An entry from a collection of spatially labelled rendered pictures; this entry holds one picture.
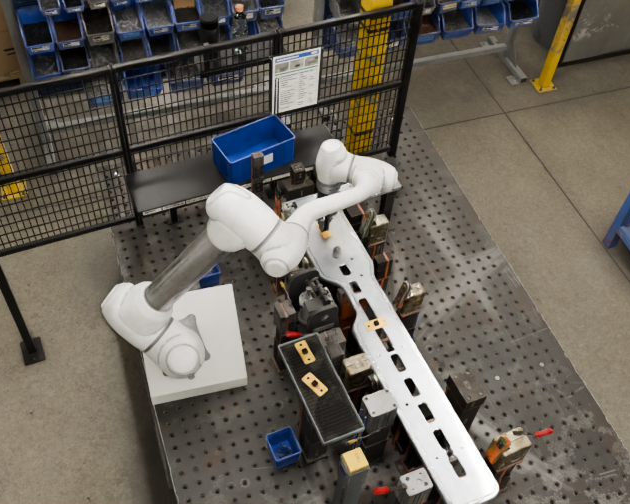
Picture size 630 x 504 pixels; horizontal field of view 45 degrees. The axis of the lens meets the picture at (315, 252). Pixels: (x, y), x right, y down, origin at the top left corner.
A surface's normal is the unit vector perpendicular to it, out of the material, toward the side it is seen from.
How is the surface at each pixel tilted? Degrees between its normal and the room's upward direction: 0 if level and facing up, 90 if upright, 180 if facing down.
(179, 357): 50
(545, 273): 0
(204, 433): 0
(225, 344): 44
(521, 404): 0
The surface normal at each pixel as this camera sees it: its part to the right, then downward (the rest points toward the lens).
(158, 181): 0.06, -0.62
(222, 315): 0.22, 0.08
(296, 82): 0.40, 0.73
